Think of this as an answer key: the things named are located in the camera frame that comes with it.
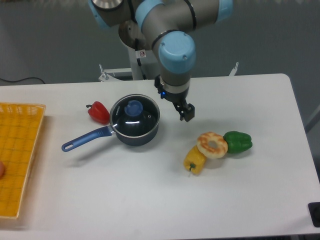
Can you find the yellow toy bell pepper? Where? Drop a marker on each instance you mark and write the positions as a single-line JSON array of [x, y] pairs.
[[194, 161]]

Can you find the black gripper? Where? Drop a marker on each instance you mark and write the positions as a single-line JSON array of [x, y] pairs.
[[176, 95]]

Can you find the black clamp table corner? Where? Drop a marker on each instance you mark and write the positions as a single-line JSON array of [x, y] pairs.
[[314, 210]]

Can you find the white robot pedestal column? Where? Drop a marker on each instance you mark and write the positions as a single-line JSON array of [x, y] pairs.
[[144, 65]]

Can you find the red toy bell pepper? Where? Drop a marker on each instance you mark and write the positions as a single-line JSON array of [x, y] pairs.
[[98, 113]]

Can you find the glass lid blue knob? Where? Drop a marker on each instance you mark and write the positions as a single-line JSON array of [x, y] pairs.
[[135, 116]]

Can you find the yellow woven basket tray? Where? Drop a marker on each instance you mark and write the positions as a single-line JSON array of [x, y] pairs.
[[20, 125]]

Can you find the blue saucepan with handle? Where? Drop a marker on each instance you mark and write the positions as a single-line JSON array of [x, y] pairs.
[[105, 131]]

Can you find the green toy bell pepper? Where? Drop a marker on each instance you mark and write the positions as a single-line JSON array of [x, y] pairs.
[[237, 142]]

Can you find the grilled pineapple ring toy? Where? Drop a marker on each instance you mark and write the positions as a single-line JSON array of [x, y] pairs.
[[212, 145]]

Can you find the white metal base frame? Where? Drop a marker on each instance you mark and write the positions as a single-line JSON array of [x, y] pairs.
[[114, 75]]

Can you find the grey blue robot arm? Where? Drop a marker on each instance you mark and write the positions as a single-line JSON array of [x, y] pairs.
[[165, 28]]

